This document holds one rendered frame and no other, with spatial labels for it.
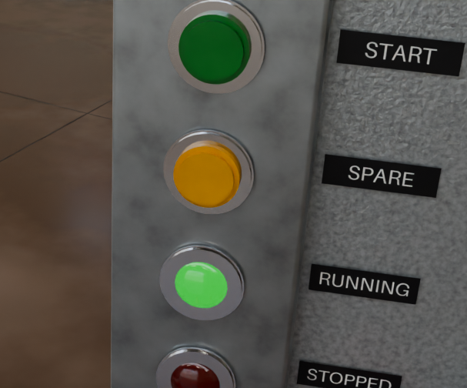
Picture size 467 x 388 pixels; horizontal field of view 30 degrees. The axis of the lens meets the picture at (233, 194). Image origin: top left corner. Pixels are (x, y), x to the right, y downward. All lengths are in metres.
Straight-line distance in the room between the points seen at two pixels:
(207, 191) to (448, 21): 0.11
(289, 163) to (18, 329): 2.33
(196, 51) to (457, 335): 0.17
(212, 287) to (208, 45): 0.10
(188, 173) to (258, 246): 0.04
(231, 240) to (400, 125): 0.08
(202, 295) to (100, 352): 2.17
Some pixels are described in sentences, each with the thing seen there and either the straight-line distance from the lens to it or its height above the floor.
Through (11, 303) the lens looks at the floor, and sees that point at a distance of 2.76.
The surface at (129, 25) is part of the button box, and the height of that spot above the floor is 1.43.
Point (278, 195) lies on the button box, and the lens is 0.35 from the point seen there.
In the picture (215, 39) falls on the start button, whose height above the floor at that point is 1.43.
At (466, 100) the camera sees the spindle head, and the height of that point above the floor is 1.41.
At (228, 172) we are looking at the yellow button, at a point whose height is 1.38.
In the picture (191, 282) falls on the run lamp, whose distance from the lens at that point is 0.36.
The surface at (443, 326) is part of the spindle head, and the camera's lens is 0.39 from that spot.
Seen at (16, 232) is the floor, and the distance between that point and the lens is 3.13.
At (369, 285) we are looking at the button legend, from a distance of 0.38.
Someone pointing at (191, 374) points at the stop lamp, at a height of 1.28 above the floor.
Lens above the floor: 1.52
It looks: 26 degrees down
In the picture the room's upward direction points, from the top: 4 degrees clockwise
